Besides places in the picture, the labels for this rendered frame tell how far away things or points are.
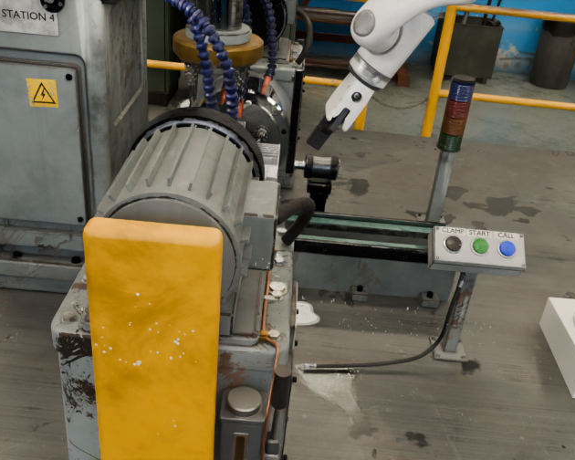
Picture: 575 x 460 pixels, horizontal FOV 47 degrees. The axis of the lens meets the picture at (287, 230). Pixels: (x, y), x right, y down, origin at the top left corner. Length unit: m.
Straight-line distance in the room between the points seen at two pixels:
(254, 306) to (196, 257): 0.22
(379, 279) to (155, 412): 0.86
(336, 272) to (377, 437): 0.44
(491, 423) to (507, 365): 0.18
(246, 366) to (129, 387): 0.15
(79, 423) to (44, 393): 0.36
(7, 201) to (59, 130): 0.20
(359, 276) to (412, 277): 0.12
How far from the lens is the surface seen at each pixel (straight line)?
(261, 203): 0.75
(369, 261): 1.48
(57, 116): 1.29
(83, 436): 0.93
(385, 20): 1.19
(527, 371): 1.44
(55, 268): 1.45
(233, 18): 1.32
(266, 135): 1.61
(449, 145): 1.75
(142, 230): 0.62
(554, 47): 6.50
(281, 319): 0.82
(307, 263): 1.48
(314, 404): 1.23
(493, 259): 1.26
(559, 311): 1.51
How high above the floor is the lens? 1.66
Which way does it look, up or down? 30 degrees down
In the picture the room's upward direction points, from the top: 6 degrees clockwise
